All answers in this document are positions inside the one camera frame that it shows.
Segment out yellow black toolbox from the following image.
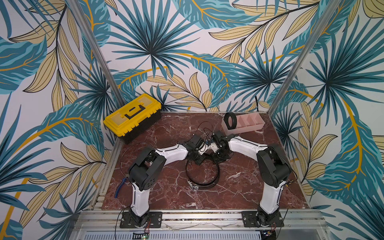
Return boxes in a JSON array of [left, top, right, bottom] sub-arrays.
[[104, 94, 162, 144]]

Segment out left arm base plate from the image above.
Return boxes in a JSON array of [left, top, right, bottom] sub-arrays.
[[120, 212, 163, 229]]

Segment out corner aluminium post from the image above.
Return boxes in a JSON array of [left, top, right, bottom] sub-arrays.
[[267, 0, 341, 116], [68, 0, 126, 108]]

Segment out left corner aluminium post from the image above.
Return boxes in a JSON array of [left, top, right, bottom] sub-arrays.
[[68, 0, 126, 108]]

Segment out long black leather belt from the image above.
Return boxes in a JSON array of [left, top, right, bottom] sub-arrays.
[[185, 156, 221, 191]]

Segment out right corner aluminium post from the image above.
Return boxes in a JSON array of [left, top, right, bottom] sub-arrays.
[[267, 0, 341, 116]]

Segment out pink plastic divided organizer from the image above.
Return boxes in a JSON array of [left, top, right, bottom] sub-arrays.
[[222, 113, 265, 135]]

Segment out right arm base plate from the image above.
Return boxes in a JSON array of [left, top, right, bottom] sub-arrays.
[[241, 210, 284, 228]]

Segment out blue handled pliers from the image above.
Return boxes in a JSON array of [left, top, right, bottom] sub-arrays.
[[113, 177, 128, 199]]

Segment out black belt with buckle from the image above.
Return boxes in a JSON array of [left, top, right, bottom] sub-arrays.
[[223, 112, 238, 130]]

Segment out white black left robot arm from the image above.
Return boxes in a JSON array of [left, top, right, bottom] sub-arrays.
[[128, 136, 210, 217]]

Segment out aluminium front rail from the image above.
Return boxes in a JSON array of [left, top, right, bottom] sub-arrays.
[[70, 209, 332, 240]]

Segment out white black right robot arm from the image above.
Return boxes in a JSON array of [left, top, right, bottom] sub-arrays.
[[212, 132, 293, 217]]

